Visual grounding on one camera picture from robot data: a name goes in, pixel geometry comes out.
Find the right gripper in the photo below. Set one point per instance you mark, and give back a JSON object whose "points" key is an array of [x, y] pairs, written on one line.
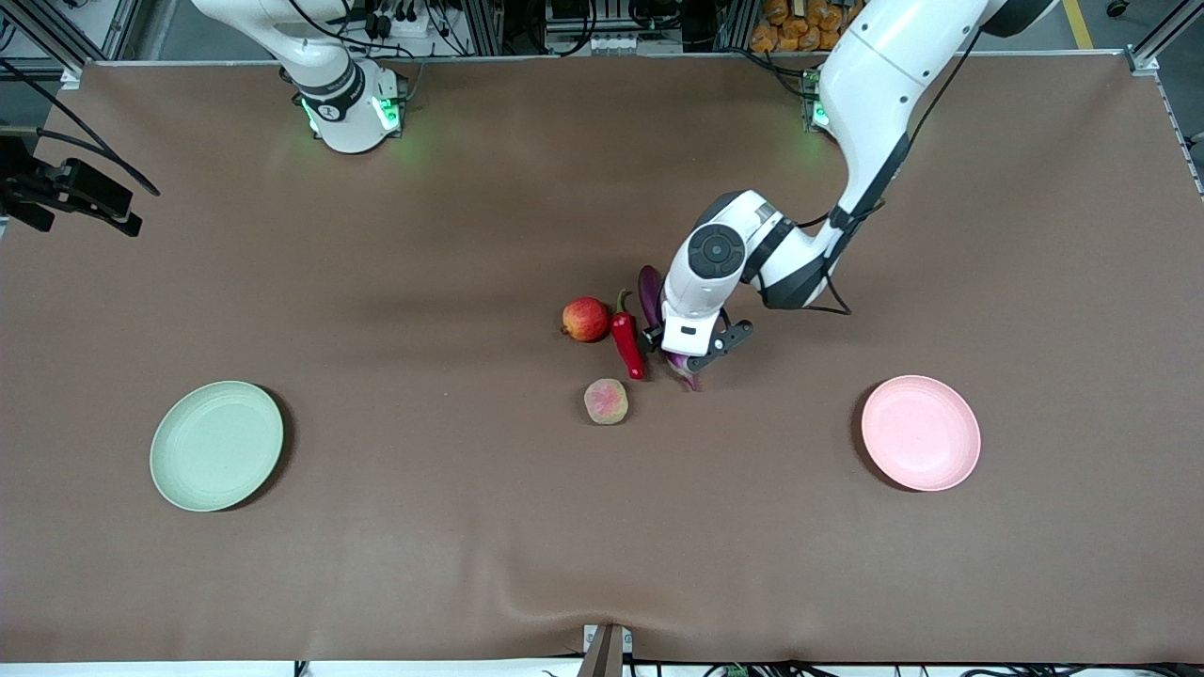
{"points": [[38, 184]]}

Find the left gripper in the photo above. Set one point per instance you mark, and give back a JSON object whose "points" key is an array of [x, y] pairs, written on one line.
{"points": [[651, 335]]}

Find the purple eggplant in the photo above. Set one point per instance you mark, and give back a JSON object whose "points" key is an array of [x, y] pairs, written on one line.
{"points": [[649, 287]]}

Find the red chili pepper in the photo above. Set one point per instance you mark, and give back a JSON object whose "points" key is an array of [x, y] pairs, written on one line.
{"points": [[626, 338]]}

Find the red apple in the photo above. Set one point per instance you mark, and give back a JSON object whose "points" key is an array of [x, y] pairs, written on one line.
{"points": [[586, 320]]}

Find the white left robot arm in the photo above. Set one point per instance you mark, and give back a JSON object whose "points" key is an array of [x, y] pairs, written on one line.
{"points": [[875, 85]]}

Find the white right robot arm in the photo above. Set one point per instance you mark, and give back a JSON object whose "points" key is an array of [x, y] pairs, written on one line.
{"points": [[343, 108]]}

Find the pink yellow peach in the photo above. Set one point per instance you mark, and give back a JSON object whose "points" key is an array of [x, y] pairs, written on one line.
{"points": [[607, 401]]}

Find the pink round plate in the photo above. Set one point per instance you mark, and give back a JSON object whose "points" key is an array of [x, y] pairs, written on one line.
{"points": [[922, 432]]}

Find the light green round plate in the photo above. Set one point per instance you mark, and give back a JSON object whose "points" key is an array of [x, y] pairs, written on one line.
{"points": [[216, 447]]}

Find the brown table cloth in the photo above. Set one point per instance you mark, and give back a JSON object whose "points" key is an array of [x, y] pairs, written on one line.
{"points": [[470, 527]]}

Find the orange items heap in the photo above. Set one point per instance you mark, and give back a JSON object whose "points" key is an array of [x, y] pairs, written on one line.
{"points": [[800, 26]]}

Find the white power strip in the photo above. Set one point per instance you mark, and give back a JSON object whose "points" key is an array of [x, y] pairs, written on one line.
{"points": [[404, 21]]}

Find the aluminium frame post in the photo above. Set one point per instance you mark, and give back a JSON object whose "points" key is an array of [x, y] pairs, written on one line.
{"points": [[56, 33], [1162, 38], [484, 26]]}

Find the metal table edge bracket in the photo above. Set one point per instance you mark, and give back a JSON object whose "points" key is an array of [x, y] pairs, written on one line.
{"points": [[604, 651]]}

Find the aluminium table edge rail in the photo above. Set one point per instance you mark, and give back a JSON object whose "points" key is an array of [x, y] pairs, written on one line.
{"points": [[1180, 132]]}

